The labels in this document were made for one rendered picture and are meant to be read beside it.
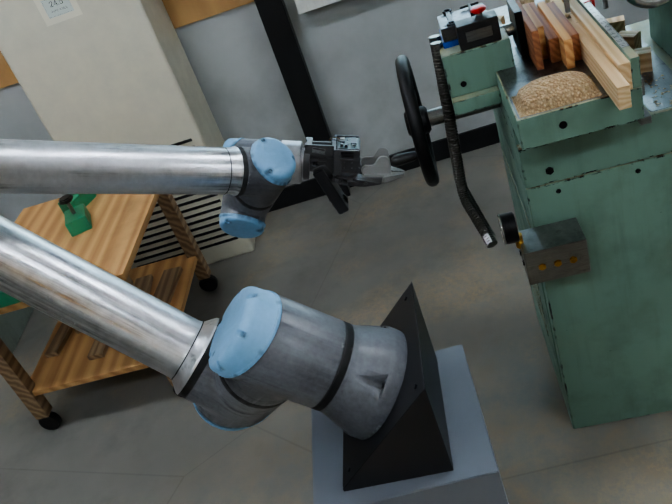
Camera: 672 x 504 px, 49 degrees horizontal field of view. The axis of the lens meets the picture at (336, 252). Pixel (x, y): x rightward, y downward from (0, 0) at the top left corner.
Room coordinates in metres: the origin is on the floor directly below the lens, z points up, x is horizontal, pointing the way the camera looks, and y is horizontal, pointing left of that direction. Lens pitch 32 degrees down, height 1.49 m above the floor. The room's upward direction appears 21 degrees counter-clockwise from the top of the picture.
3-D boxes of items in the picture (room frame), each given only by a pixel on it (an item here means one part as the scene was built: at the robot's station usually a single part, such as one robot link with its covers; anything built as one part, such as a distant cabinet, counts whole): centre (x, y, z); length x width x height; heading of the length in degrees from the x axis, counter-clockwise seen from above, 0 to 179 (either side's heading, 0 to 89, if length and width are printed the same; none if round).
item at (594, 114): (1.40, -0.49, 0.87); 0.61 x 0.30 x 0.06; 167
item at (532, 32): (1.37, -0.51, 0.94); 0.20 x 0.01 x 0.08; 167
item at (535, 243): (1.15, -0.40, 0.58); 0.12 x 0.08 x 0.08; 77
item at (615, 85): (1.29, -0.58, 0.92); 0.55 x 0.02 x 0.04; 167
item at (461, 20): (1.41, -0.41, 0.99); 0.13 x 0.11 x 0.06; 167
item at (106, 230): (2.19, 0.79, 0.32); 0.66 x 0.57 x 0.64; 169
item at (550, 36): (1.39, -0.55, 0.92); 0.23 x 0.02 x 0.05; 167
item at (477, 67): (1.42, -0.41, 0.91); 0.15 x 0.14 x 0.09; 167
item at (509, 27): (1.40, -0.47, 0.95); 0.09 x 0.07 x 0.09; 167
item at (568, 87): (1.15, -0.46, 0.92); 0.14 x 0.09 x 0.04; 77
